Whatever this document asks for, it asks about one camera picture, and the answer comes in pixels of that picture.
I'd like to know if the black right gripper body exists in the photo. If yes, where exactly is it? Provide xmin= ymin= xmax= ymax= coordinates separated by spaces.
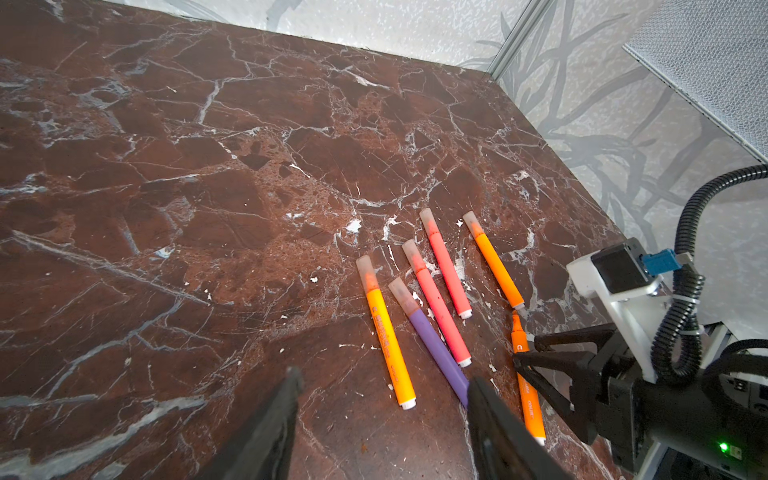
xmin=569 ymin=329 xmax=767 ymax=479

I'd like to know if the thin pink pen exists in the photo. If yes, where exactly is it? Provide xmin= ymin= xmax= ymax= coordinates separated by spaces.
xmin=419 ymin=208 xmax=472 ymax=320

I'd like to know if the white wire mesh basket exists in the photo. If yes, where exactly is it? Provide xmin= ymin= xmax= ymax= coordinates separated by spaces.
xmin=624 ymin=1 xmax=767 ymax=162

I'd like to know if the aluminium frame post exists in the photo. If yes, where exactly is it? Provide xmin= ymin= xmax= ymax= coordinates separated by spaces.
xmin=488 ymin=0 xmax=554 ymax=81

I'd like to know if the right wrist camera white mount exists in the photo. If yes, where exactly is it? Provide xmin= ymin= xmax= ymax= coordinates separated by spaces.
xmin=567 ymin=238 xmax=705 ymax=386

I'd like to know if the orange pen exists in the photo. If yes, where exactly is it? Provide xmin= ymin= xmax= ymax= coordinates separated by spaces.
xmin=463 ymin=211 xmax=525 ymax=310
xmin=511 ymin=311 xmax=546 ymax=446
xmin=356 ymin=255 xmax=416 ymax=410

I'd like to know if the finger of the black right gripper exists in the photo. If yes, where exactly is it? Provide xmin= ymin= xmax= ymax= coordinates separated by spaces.
xmin=533 ymin=323 xmax=616 ymax=354
xmin=513 ymin=351 xmax=591 ymax=444

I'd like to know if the purple marker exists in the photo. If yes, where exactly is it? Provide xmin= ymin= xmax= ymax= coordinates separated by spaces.
xmin=388 ymin=278 xmax=469 ymax=408

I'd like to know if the black corrugated right cable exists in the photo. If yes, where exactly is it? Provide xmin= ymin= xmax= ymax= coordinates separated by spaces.
xmin=649 ymin=163 xmax=768 ymax=386

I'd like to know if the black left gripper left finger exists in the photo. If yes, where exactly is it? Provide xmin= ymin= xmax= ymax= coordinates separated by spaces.
xmin=197 ymin=367 xmax=303 ymax=479

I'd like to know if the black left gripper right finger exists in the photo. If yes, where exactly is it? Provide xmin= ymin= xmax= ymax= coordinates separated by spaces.
xmin=467 ymin=377 xmax=570 ymax=479

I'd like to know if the thick pink marker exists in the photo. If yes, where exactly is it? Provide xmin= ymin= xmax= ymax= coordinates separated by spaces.
xmin=402 ymin=240 xmax=472 ymax=368

